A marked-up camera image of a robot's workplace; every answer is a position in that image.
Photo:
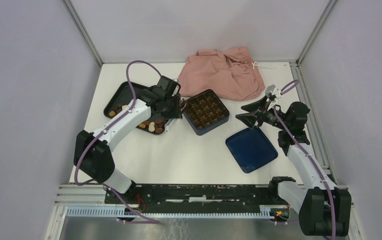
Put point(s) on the blue box lid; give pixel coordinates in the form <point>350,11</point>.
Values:
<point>251,149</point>

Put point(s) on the black chocolate tray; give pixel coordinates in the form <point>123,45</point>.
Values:
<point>122,97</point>

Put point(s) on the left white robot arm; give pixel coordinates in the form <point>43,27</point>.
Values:
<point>93,150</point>

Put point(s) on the blue chocolate box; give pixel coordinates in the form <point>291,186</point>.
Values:
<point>205,112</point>

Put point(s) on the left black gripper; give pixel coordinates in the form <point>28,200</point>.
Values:
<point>169,96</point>

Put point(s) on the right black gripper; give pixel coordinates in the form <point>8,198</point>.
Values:
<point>249,118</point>

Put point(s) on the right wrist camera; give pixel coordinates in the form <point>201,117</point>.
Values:
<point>273,93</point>

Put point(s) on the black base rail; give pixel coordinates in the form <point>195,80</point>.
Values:
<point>200,199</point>

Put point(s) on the pink cloth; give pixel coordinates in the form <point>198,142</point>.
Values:
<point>231,74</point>

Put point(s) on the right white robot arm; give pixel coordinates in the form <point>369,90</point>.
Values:
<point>323,208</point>

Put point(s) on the silver metal tongs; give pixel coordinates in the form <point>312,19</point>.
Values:
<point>170,123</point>

